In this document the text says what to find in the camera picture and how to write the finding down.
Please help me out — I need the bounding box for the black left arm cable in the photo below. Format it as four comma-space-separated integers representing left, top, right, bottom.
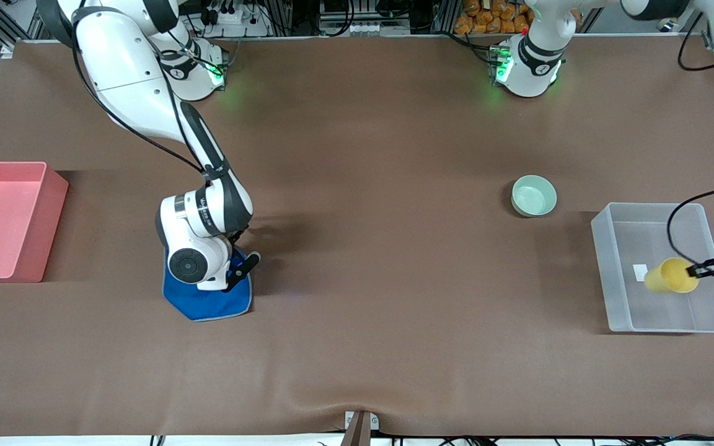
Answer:
667, 180, 714, 292

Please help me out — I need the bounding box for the mint green bowl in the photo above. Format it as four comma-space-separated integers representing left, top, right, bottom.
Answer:
511, 175, 558, 217

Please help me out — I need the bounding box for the blue cloth with grey hem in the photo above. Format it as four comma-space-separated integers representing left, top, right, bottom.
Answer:
162, 248, 253, 322

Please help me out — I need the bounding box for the white power strip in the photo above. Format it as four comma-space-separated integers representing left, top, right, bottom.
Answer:
199, 0, 271, 38

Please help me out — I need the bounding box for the metal table bracket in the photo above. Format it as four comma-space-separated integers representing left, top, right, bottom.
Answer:
343, 410, 380, 446

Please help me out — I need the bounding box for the clear plastic bin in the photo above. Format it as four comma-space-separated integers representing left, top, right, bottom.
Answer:
591, 202, 714, 334

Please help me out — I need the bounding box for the orange snack pile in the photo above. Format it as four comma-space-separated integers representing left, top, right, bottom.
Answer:
454, 0, 532, 35

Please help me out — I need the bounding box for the pink plastic bin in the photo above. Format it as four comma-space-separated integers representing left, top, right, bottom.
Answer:
0, 161, 69, 283

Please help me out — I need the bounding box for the white terminal block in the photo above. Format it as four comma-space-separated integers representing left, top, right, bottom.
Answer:
320, 19, 396, 37

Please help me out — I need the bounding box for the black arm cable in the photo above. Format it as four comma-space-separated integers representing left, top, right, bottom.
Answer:
71, 34, 212, 180
667, 180, 714, 292

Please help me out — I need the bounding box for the yellow plastic cup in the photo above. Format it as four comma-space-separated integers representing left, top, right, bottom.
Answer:
644, 257, 700, 294

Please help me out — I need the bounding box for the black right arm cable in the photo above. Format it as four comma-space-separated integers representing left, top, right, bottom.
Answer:
71, 34, 212, 180

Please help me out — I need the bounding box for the brown table cover sheet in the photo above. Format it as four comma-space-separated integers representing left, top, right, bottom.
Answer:
0, 34, 714, 437

